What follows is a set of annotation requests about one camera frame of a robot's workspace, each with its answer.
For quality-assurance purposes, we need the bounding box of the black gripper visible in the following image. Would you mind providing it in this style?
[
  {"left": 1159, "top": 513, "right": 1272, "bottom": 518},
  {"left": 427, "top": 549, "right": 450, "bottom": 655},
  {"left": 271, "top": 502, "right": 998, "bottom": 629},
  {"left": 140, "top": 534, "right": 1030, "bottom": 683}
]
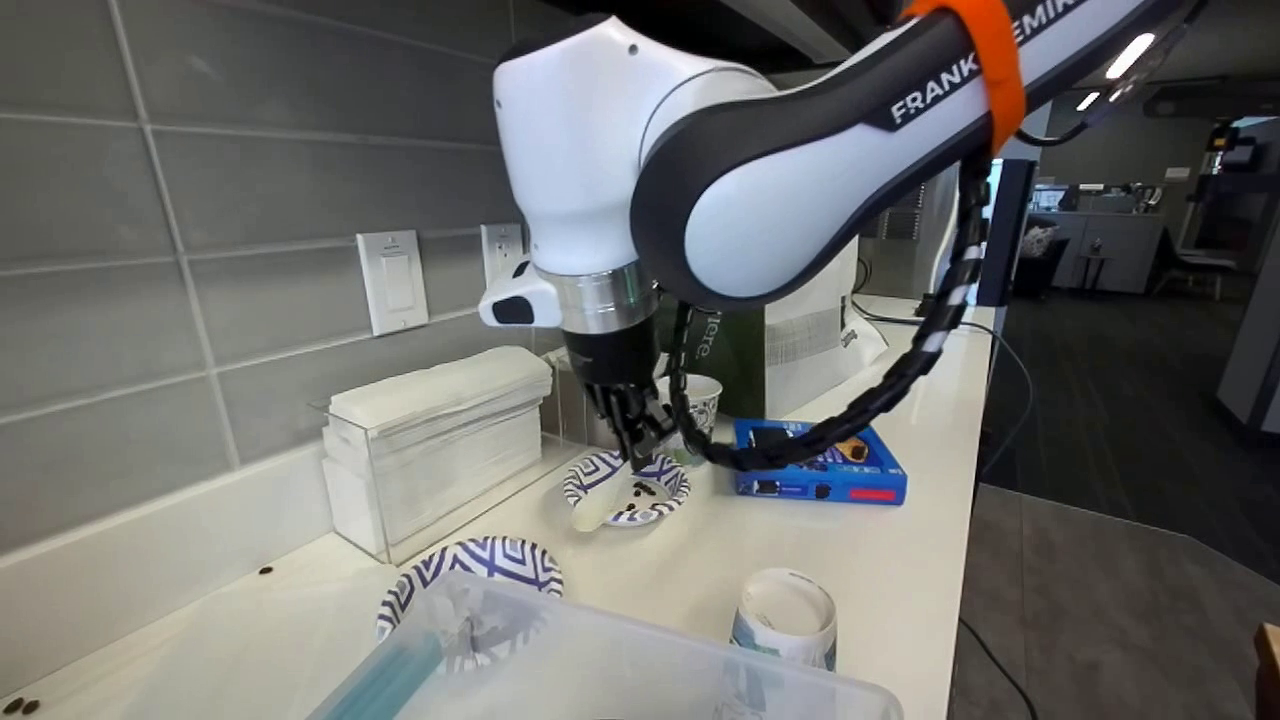
[{"left": 564, "top": 326, "right": 677, "bottom": 469}]

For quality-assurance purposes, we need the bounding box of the white plastic spoon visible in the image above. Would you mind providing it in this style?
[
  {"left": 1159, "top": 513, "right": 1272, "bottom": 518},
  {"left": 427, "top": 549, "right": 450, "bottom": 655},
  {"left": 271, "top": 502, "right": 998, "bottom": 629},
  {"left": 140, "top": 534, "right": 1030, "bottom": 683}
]
[{"left": 566, "top": 469, "right": 632, "bottom": 538}]

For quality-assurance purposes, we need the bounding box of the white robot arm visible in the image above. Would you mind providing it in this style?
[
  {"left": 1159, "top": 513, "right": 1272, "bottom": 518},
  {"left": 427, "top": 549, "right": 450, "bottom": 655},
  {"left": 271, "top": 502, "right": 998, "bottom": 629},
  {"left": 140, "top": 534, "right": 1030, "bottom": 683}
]
[{"left": 480, "top": 0, "right": 1188, "bottom": 469}]

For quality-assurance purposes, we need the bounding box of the blue patterned bowl near cup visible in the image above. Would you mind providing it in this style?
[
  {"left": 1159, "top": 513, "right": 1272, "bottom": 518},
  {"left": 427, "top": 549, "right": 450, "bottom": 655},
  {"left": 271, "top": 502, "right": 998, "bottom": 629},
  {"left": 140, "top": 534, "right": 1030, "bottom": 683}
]
[{"left": 564, "top": 447, "right": 690, "bottom": 527}]

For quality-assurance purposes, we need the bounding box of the blue patterned bowl near bin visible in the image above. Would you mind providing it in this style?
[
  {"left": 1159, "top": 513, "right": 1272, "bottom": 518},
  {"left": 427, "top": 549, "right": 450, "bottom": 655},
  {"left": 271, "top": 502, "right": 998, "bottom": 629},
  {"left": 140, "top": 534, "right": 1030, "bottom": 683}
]
[{"left": 375, "top": 538, "right": 564, "bottom": 637}]

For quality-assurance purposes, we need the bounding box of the patterned paper cup by bag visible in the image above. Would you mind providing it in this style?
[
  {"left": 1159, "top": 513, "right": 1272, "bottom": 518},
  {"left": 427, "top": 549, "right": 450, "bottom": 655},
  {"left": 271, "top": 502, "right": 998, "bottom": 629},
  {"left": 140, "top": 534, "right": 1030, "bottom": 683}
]
[{"left": 667, "top": 371, "right": 722, "bottom": 466}]

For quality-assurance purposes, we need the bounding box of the metal napkin holder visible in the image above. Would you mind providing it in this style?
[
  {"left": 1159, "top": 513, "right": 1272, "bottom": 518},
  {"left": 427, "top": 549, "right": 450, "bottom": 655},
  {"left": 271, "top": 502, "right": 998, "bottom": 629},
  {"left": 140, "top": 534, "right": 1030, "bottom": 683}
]
[{"left": 547, "top": 347, "right": 597, "bottom": 443}]

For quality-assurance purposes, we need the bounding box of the green white paper bag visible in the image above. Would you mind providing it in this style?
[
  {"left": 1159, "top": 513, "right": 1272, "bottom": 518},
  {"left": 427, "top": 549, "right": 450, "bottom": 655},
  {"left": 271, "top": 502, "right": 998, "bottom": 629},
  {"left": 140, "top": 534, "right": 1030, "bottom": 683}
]
[{"left": 698, "top": 246, "right": 882, "bottom": 418}]

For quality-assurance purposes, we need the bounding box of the blue snack box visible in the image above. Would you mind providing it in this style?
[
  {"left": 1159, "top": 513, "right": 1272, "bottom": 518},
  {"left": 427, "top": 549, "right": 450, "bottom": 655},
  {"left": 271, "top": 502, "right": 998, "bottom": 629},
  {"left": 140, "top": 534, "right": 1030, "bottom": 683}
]
[{"left": 731, "top": 427, "right": 909, "bottom": 510}]

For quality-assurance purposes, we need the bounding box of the green white paper cup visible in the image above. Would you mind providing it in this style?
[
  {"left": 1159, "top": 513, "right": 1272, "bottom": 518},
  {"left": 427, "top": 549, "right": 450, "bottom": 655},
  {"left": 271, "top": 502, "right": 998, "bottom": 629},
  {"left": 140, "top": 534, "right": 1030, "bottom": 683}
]
[{"left": 731, "top": 568, "right": 834, "bottom": 667}]

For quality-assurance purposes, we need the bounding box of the clear plastic bin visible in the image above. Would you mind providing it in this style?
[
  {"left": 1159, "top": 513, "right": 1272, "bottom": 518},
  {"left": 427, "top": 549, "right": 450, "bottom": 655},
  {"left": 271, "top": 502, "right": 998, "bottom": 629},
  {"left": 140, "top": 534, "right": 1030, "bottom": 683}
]
[{"left": 308, "top": 577, "right": 904, "bottom": 720}]

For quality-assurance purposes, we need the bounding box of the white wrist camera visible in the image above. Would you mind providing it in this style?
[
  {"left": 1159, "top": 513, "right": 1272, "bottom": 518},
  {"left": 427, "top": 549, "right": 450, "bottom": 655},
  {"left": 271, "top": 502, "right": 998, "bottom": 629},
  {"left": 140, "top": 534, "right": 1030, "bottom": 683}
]
[{"left": 480, "top": 266, "right": 561, "bottom": 330}]

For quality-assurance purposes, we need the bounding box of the white wall outlet left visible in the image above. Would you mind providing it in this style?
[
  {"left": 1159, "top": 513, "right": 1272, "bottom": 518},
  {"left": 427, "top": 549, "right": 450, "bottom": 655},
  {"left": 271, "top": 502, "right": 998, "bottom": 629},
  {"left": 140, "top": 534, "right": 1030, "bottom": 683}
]
[{"left": 355, "top": 233, "right": 427, "bottom": 337}]

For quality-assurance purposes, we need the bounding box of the black braided cable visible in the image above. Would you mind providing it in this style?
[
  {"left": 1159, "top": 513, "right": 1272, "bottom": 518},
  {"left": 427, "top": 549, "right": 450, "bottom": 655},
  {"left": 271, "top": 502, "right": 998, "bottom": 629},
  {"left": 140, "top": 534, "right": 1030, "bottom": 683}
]
[{"left": 662, "top": 143, "right": 998, "bottom": 471}]

